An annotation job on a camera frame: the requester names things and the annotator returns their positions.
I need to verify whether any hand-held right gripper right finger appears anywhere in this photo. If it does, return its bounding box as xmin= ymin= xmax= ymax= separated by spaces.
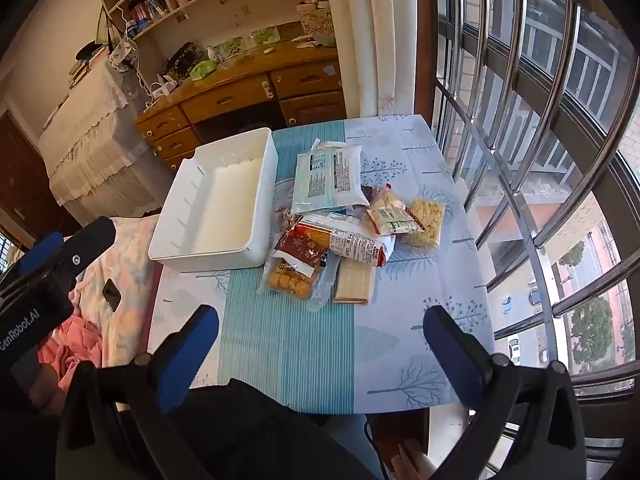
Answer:
xmin=422 ymin=305 xmax=588 ymax=480

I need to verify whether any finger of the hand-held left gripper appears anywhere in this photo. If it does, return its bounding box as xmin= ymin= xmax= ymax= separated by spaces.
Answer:
xmin=50 ymin=216 xmax=117 ymax=281
xmin=10 ymin=232 xmax=65 ymax=281

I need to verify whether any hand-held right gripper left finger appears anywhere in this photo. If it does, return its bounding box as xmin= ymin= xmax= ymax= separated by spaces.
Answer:
xmin=55 ymin=304 xmax=221 ymax=480

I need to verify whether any beige wafer packet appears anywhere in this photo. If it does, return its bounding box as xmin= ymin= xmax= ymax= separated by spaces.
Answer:
xmin=332 ymin=257 xmax=376 ymax=307

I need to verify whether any clear bag of yellow puffs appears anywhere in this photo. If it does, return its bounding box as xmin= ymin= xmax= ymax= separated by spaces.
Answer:
xmin=402 ymin=197 xmax=447 ymax=249

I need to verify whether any white plastic bin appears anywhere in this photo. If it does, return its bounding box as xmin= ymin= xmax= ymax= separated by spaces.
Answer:
xmin=148 ymin=127 xmax=279 ymax=270

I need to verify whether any white snack packet black text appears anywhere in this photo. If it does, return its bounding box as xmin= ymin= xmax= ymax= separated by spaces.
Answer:
xmin=300 ymin=212 xmax=396 ymax=267

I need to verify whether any red label cookie packet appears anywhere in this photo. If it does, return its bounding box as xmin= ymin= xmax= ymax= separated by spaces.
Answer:
xmin=257 ymin=217 xmax=333 ymax=311

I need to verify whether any clear cracker packet red label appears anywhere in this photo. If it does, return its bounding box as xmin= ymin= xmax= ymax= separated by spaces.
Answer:
xmin=365 ymin=187 xmax=426 ymax=236

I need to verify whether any light blue snack packet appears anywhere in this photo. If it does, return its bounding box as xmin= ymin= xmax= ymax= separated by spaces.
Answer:
xmin=290 ymin=146 xmax=370 ymax=215

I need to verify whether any pink and white blanket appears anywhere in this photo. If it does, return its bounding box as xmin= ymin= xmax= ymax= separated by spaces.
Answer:
xmin=30 ymin=215 xmax=161 ymax=401

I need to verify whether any black phone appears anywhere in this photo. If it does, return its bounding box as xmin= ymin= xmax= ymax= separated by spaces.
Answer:
xmin=102 ymin=280 xmax=122 ymax=311

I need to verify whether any pink cloth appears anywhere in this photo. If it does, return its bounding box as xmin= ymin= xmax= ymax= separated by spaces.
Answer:
xmin=37 ymin=310 xmax=106 ymax=391

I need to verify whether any brown wooden door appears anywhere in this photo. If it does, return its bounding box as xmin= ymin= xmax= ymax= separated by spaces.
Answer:
xmin=0 ymin=110 xmax=76 ymax=241

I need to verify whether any white lace cover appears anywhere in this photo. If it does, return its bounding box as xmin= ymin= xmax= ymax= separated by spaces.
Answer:
xmin=37 ymin=52 xmax=161 ymax=213

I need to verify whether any blue and white printed tablecloth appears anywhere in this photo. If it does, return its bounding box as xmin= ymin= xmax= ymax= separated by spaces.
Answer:
xmin=147 ymin=114 xmax=497 ymax=416

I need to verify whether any metal window grille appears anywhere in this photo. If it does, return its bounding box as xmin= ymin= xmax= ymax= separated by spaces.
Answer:
xmin=415 ymin=0 xmax=640 ymax=461

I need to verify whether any wooden desk with drawers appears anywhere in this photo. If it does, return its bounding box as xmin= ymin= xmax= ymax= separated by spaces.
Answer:
xmin=135 ymin=40 xmax=348 ymax=171

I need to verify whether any dark patterned bag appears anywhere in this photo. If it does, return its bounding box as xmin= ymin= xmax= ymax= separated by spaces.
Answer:
xmin=164 ymin=42 xmax=203 ymax=78

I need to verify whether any wooden desk hutch shelf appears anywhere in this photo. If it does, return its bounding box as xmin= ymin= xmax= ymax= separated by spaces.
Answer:
xmin=95 ymin=0 xmax=331 ymax=56

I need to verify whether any floral patterned box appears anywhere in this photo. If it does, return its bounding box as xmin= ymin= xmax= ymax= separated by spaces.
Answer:
xmin=299 ymin=7 xmax=337 ymax=46

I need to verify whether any cream curtain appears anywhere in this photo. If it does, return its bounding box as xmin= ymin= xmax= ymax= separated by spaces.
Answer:
xmin=320 ymin=0 xmax=416 ymax=121

